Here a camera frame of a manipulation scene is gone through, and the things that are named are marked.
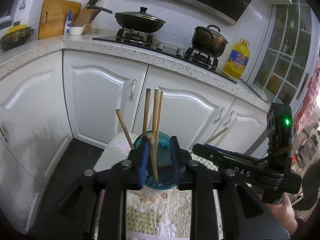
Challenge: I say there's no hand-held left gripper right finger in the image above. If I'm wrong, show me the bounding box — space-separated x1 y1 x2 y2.
170 135 288 240

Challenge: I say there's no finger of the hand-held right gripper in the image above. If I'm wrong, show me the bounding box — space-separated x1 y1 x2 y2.
192 143 253 167

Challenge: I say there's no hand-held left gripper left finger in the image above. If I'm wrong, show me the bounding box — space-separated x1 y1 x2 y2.
26 135 150 240

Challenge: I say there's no wooden chopstick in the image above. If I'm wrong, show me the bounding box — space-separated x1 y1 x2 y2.
205 127 228 145
155 91 164 155
147 133 159 185
152 89 160 133

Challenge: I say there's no floral utensil holder teal insert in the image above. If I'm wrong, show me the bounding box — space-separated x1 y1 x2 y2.
126 131 190 198

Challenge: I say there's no dark brown chopstick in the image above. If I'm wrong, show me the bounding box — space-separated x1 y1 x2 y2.
142 88 151 137
115 109 135 151

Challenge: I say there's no person's right hand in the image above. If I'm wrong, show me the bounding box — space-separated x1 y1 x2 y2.
265 196 300 240

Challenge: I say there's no white cabinet door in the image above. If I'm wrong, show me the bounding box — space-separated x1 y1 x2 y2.
62 51 148 149
0 51 73 189
132 66 235 153
220 102 269 153

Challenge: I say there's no red patterned cloth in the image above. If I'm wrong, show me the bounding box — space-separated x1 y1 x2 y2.
294 62 320 135

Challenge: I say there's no quilted patchwork tablecloth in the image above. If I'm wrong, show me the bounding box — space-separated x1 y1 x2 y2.
94 132 225 240

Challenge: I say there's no white framed glass door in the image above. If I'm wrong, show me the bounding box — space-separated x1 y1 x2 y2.
250 0 313 105

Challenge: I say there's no yellow cooking oil bottle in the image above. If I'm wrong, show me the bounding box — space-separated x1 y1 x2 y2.
223 38 250 78

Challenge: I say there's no black gas stove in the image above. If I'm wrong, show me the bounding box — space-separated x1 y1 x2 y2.
92 29 238 84

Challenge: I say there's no dark stock pot with lid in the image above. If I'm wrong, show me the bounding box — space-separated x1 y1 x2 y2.
191 25 228 58

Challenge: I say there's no speckled kitchen countertop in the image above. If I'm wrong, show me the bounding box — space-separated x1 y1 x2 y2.
0 34 270 112

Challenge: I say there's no black wok with lid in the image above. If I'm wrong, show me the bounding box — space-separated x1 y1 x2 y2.
86 5 167 33

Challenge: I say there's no small white bowl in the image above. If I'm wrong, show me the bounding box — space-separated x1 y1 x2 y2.
69 25 87 36

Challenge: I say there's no wooden knife block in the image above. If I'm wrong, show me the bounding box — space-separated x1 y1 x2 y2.
72 0 103 34

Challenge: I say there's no blue and white packet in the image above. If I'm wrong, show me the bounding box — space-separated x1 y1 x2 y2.
65 10 73 35

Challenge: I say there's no wooden cutting board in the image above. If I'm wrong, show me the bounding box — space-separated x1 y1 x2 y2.
38 0 82 40

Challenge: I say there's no black casserole with yellow lid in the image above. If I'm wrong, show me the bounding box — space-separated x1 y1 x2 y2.
0 21 34 52

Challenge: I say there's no metal cabinet handle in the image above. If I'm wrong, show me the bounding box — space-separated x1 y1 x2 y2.
213 107 225 124
129 79 138 101
223 111 236 127

